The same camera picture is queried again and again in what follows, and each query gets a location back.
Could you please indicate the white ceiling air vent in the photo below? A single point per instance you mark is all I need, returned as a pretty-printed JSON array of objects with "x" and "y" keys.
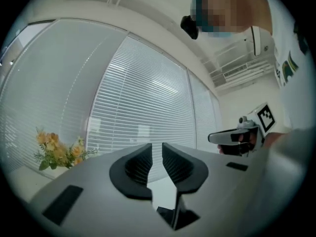
[{"x": 237, "y": 74}]

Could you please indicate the white ceiling fixture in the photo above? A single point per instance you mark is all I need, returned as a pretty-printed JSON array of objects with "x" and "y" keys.
[{"x": 260, "y": 42}]

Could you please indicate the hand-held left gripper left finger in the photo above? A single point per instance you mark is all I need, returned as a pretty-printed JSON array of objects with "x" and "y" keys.
[{"x": 133, "y": 176}]

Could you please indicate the person's head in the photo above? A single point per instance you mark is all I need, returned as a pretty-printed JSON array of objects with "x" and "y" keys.
[{"x": 247, "y": 9}]

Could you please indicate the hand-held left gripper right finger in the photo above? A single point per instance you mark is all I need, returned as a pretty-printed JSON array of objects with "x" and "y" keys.
[{"x": 185, "y": 171}]

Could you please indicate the frosted glass panel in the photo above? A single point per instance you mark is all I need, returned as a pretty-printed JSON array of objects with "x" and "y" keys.
[{"x": 54, "y": 83}]

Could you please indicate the yellow flower bouquet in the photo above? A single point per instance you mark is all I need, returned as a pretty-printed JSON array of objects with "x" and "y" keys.
[{"x": 53, "y": 142}]

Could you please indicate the white printed T-shirt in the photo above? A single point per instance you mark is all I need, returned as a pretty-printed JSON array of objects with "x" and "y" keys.
[{"x": 291, "y": 95}]

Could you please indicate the white table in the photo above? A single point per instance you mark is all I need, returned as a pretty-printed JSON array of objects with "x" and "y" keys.
[{"x": 27, "y": 181}]

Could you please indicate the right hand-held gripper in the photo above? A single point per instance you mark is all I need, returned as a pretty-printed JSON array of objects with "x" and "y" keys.
[{"x": 265, "y": 117}]

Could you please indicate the black head-worn camera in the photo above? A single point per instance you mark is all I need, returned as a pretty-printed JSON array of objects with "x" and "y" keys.
[{"x": 190, "y": 27}]

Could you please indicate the white window blinds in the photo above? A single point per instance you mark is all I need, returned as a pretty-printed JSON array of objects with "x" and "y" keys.
[{"x": 148, "y": 95}]

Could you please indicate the person's right forearm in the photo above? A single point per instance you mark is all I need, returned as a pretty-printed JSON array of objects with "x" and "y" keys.
[{"x": 274, "y": 139}]

